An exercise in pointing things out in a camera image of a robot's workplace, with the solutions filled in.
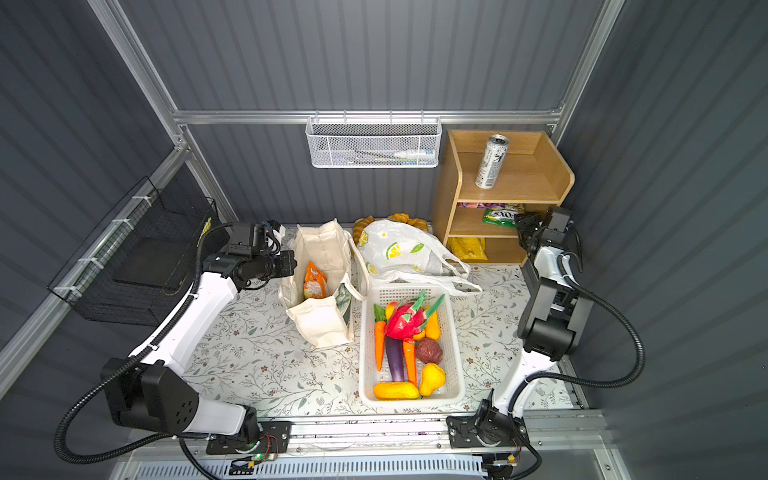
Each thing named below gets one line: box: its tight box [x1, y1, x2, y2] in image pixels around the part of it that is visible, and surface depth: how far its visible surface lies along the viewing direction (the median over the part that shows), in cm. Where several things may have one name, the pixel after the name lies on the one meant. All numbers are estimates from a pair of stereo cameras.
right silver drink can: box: [475, 134, 509, 190], surface depth 81 cm
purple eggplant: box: [386, 336, 405, 382], surface depth 85 cm
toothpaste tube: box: [353, 149, 435, 165], surface depth 93 cm
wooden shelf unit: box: [433, 129, 575, 267], surface depth 94 cm
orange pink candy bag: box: [303, 260, 329, 299], surface depth 93 cm
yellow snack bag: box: [447, 237, 488, 261], surface depth 111 cm
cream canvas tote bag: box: [278, 218, 370, 348], surface depth 86 cm
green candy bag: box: [482, 206, 521, 228], surface depth 101 cm
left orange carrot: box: [374, 304, 387, 372], surface depth 90 cm
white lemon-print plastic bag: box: [358, 220, 483, 296], surface depth 104 cm
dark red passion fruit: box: [416, 337, 443, 364], surface depth 83 cm
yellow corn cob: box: [374, 382, 420, 400], surface depth 77 cm
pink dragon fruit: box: [385, 291, 445, 341], surface depth 82 cm
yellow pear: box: [419, 363, 446, 397], surface depth 79 cm
